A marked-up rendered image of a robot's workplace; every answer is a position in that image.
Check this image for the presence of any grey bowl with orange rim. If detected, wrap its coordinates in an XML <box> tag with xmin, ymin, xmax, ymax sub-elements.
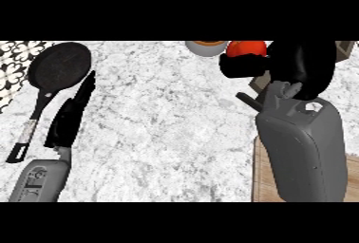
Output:
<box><xmin>184</xmin><ymin>40</ymin><xmax>231</xmax><ymax>58</ymax></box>

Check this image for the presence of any black frying pan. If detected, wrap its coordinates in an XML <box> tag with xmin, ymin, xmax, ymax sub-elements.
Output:
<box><xmin>5</xmin><ymin>41</ymin><xmax>94</xmax><ymax>164</ymax></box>

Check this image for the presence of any red tomato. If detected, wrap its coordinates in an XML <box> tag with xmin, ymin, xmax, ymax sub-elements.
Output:
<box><xmin>227</xmin><ymin>40</ymin><xmax>270</xmax><ymax>59</ymax></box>

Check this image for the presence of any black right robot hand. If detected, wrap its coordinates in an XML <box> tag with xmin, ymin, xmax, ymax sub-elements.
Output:
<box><xmin>218</xmin><ymin>40</ymin><xmax>339</xmax><ymax>102</ymax></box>

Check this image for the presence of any wooden cutting board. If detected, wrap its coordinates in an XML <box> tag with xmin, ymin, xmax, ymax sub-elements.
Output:
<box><xmin>252</xmin><ymin>136</ymin><xmax>359</xmax><ymax>203</ymax></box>

